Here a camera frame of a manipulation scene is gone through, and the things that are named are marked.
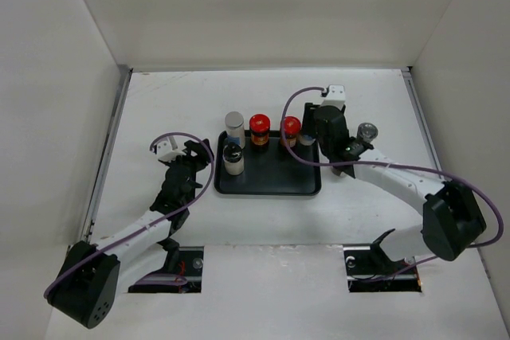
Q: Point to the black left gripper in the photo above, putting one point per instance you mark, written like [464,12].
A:
[202,158]

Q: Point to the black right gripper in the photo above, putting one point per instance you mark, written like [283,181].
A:
[309,117]

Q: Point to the red lid sauce jar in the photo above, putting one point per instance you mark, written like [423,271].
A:
[259,126]
[291,130]

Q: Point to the black knob grinder bottle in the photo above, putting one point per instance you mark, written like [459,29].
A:
[233,158]

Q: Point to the white lid blue label shaker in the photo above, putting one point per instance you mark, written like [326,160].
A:
[306,140]

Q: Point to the silver lid blue label shaker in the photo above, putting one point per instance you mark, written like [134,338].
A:
[235,129]

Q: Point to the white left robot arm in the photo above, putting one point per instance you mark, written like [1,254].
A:
[92,275]

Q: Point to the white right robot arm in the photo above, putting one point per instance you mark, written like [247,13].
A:
[451,217]

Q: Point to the grey lid salt grinder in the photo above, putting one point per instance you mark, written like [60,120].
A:
[367,132]

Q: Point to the black plastic tray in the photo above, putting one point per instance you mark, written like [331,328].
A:
[273,172]

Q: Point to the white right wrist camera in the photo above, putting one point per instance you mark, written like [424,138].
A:
[334,95]

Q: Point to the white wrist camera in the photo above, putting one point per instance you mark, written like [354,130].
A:
[334,95]
[166,149]

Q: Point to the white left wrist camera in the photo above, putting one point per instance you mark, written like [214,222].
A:
[166,149]

